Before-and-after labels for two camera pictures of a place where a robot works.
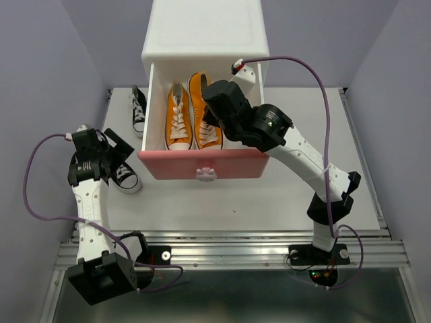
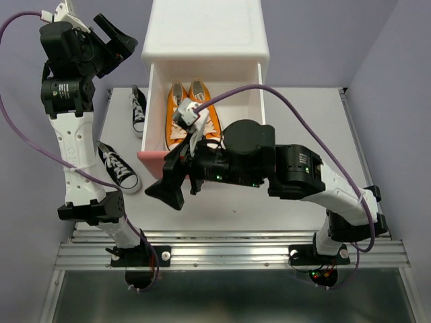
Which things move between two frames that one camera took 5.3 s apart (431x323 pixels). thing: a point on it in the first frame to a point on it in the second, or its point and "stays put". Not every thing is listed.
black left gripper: (122, 150) to (124, 49)
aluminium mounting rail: (368, 249) stays put
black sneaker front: (124, 179) stays put
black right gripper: (210, 118) to (177, 168)
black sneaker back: (137, 100) stays put
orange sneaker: (178, 133) stays put
